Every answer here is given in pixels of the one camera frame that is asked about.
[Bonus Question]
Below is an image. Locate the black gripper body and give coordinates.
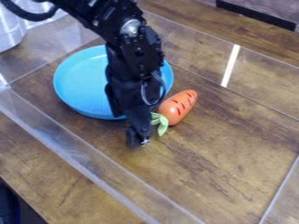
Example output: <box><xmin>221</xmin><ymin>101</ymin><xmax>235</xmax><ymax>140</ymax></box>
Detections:
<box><xmin>104</xmin><ymin>66</ymin><xmax>166</xmax><ymax>138</ymax></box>

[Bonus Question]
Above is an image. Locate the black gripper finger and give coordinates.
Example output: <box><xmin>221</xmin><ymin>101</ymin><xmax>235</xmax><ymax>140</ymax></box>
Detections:
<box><xmin>125</xmin><ymin>126</ymin><xmax>152</xmax><ymax>149</ymax></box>

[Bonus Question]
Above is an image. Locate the orange toy carrot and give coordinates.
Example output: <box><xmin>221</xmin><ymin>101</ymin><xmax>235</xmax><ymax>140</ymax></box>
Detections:
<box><xmin>150</xmin><ymin>89</ymin><xmax>197</xmax><ymax>136</ymax></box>

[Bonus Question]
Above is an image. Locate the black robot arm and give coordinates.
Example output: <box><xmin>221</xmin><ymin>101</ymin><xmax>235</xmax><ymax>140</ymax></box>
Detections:
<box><xmin>50</xmin><ymin>0</ymin><xmax>165</xmax><ymax>149</ymax></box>

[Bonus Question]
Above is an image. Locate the blue round tray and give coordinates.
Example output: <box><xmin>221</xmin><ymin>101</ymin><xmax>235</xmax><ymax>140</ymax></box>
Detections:
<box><xmin>52</xmin><ymin>45</ymin><xmax>174</xmax><ymax>121</ymax></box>

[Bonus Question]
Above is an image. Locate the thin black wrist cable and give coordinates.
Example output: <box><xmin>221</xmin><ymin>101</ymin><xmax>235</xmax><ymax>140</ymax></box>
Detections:
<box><xmin>138</xmin><ymin>69</ymin><xmax>168</xmax><ymax>107</ymax></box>

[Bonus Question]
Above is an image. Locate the clear acrylic enclosure wall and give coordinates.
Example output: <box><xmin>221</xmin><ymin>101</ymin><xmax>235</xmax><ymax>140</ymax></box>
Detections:
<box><xmin>0</xmin><ymin>80</ymin><xmax>299</xmax><ymax>224</ymax></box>

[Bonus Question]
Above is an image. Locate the black braided cable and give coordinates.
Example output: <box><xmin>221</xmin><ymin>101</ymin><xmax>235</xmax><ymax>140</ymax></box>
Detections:
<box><xmin>0</xmin><ymin>0</ymin><xmax>60</xmax><ymax>23</ymax></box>

